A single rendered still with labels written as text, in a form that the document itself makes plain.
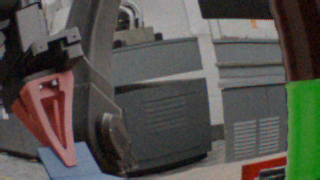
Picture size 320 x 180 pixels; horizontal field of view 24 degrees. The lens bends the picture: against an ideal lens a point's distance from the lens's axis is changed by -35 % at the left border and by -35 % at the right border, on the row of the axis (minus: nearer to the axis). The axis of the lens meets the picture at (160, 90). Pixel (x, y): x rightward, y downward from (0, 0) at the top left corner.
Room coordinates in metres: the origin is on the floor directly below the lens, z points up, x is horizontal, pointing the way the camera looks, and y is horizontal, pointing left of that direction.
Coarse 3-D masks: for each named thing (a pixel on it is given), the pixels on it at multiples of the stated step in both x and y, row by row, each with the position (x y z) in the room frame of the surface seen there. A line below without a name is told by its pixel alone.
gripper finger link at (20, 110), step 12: (60, 48) 0.74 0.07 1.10; (72, 48) 0.75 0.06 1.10; (48, 60) 0.76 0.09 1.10; (60, 60) 0.75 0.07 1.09; (72, 60) 0.75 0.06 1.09; (60, 72) 0.76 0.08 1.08; (24, 108) 0.74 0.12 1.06; (48, 108) 0.77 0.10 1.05; (24, 120) 0.74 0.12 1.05; (36, 132) 0.74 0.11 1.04; (60, 132) 0.76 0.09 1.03; (48, 144) 0.74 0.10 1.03
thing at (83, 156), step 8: (80, 144) 0.76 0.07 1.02; (40, 152) 0.72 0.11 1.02; (48, 152) 0.73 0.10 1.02; (80, 152) 0.76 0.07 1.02; (88, 152) 0.76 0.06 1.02; (40, 160) 0.72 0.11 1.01; (48, 160) 0.72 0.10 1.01; (56, 160) 0.73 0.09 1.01; (80, 160) 0.75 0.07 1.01; (88, 160) 0.76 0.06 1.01; (48, 168) 0.71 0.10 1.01; (56, 168) 0.72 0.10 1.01; (64, 168) 0.73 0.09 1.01; (72, 168) 0.74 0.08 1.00; (80, 168) 0.74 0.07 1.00; (88, 168) 0.75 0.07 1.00; (96, 168) 0.76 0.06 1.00; (56, 176) 0.71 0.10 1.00; (64, 176) 0.72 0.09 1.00; (72, 176) 0.73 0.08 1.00; (80, 176) 0.73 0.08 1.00; (88, 176) 0.74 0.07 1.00; (96, 176) 0.74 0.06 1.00; (104, 176) 0.75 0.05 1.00; (112, 176) 0.75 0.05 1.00
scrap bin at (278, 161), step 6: (282, 156) 0.88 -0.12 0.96; (252, 162) 0.92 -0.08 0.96; (258, 162) 0.91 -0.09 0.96; (264, 162) 0.90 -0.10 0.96; (270, 162) 0.89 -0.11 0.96; (276, 162) 0.89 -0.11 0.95; (282, 162) 0.88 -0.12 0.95; (246, 168) 0.92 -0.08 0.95; (252, 168) 0.91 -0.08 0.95; (258, 168) 0.91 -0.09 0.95; (264, 168) 0.90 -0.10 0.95; (270, 168) 0.89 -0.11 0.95; (246, 174) 0.92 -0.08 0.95; (252, 174) 0.91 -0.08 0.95; (258, 174) 0.91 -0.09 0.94
